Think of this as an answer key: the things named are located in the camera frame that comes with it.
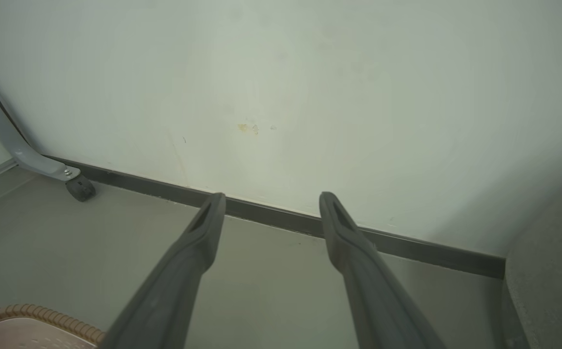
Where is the grey fabric sofa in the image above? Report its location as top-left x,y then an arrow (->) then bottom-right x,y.
498,162 -> 562,349

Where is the grey metal frame leg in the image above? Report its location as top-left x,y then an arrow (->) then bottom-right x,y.
0,58 -> 80,183

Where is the cream laundry basket brown rim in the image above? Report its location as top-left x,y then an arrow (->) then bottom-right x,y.
0,303 -> 107,349

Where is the dark baseboard strip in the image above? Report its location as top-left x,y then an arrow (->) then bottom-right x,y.
43,155 -> 506,280

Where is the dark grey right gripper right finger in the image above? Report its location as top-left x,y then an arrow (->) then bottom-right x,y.
319,191 -> 447,349

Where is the black caster wheel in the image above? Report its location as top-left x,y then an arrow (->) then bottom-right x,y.
65,175 -> 96,203

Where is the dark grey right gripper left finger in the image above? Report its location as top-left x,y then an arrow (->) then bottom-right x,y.
99,192 -> 227,349

